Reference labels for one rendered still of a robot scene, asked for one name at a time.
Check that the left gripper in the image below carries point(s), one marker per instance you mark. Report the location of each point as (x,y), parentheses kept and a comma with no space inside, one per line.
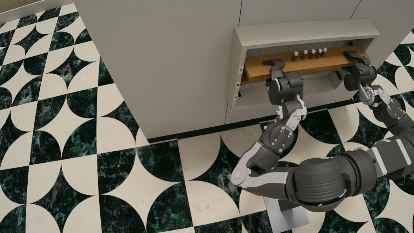
(287,88)

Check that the beige wall rack case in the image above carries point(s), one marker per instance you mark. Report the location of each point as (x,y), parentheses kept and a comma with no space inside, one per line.
(359,31)

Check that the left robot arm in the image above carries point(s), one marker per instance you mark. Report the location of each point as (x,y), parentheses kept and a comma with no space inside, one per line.
(327,181)

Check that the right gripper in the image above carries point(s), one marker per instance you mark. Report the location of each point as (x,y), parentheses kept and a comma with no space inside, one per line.
(362,74)

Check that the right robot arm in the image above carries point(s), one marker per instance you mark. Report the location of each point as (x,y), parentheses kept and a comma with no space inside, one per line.
(388,110)

